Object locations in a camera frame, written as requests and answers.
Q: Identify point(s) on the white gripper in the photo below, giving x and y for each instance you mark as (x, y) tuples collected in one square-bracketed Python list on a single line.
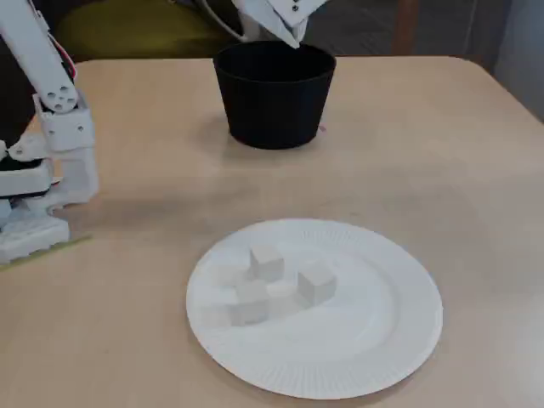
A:
[(288, 26)]

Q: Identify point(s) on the white paper plate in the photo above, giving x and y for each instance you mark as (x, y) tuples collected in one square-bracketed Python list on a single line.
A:
[(340, 348)]

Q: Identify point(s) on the olive chair with white frame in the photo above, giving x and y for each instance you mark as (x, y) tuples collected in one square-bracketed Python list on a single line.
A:
[(127, 30)]

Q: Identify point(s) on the white cube block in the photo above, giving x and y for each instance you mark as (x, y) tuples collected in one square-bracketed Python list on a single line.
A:
[(268, 265), (251, 308), (316, 287)]

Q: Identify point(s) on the green base mat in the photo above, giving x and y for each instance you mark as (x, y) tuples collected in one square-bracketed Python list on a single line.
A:
[(68, 245)]

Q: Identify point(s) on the black pot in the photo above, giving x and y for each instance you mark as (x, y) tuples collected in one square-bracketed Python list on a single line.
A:
[(272, 106)]

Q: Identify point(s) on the white studded base block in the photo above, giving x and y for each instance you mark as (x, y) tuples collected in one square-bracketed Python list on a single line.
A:
[(30, 240)]

